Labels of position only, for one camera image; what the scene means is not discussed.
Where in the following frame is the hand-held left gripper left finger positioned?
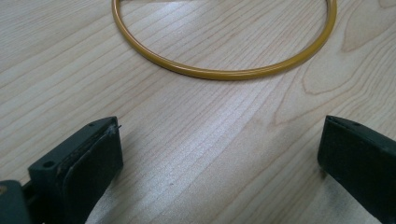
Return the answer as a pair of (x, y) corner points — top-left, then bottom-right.
(21, 116), (124, 224)

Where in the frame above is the yellow ring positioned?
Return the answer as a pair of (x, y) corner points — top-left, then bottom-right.
(111, 0), (338, 82)

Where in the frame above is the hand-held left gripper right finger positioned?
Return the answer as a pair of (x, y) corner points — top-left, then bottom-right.
(317, 115), (396, 224)

